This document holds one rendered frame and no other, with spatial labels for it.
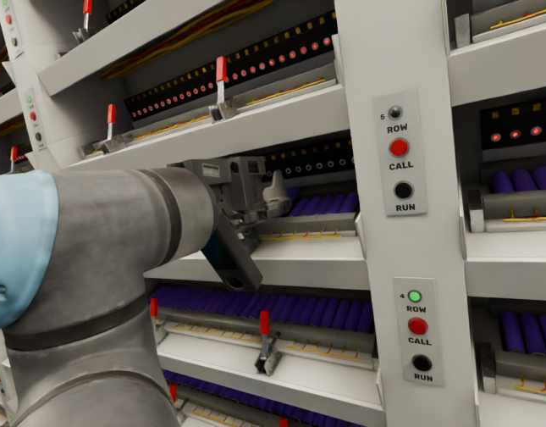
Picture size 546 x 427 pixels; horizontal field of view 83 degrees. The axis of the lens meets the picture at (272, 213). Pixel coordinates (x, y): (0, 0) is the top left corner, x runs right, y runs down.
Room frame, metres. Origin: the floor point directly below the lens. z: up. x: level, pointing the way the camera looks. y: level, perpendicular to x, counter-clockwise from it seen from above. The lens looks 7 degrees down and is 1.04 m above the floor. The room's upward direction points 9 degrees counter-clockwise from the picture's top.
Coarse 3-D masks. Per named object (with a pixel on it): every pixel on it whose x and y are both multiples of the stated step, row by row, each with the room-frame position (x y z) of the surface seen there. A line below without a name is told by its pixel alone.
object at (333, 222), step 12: (300, 216) 0.45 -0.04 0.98; (312, 216) 0.43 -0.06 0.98; (324, 216) 0.42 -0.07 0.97; (336, 216) 0.41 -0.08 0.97; (348, 216) 0.40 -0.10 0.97; (240, 228) 0.49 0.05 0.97; (264, 228) 0.47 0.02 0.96; (276, 228) 0.46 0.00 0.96; (288, 228) 0.45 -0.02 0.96; (300, 228) 0.44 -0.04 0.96; (312, 228) 0.43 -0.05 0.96; (324, 228) 0.42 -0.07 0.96; (336, 228) 0.41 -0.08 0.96; (348, 228) 0.40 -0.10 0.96
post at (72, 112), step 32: (32, 0) 0.68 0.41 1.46; (64, 0) 0.74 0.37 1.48; (96, 0) 0.80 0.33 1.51; (32, 32) 0.67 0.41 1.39; (64, 32) 0.72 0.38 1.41; (64, 96) 0.70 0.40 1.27; (96, 96) 0.76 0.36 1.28; (64, 128) 0.68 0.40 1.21; (96, 128) 0.74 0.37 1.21; (128, 128) 0.81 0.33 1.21
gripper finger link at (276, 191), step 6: (276, 174) 0.44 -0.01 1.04; (276, 180) 0.44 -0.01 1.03; (282, 180) 0.45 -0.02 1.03; (270, 186) 0.43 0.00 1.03; (276, 186) 0.44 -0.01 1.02; (282, 186) 0.45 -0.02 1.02; (264, 192) 0.41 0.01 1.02; (270, 192) 0.42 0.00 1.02; (276, 192) 0.44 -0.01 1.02; (282, 192) 0.45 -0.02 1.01; (264, 198) 0.41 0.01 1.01; (270, 198) 0.42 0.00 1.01; (276, 198) 0.43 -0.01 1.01; (282, 198) 0.44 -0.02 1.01; (288, 198) 0.45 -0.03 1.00
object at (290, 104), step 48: (288, 48) 0.55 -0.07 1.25; (336, 48) 0.33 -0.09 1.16; (144, 96) 0.74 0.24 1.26; (192, 96) 0.68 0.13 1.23; (240, 96) 0.49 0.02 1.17; (288, 96) 0.43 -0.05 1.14; (336, 96) 0.35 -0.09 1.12; (96, 144) 0.69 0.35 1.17; (144, 144) 0.52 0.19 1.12; (192, 144) 0.47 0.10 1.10; (240, 144) 0.43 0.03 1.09
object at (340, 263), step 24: (360, 216) 0.34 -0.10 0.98; (264, 240) 0.47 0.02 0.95; (288, 240) 0.44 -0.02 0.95; (312, 240) 0.42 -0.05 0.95; (336, 240) 0.40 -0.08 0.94; (360, 240) 0.33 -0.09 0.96; (168, 264) 0.52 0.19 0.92; (192, 264) 0.49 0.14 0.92; (264, 264) 0.42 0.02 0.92; (288, 264) 0.40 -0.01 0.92; (312, 264) 0.38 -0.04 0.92; (336, 264) 0.36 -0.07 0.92; (360, 264) 0.35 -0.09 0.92; (360, 288) 0.36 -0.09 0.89
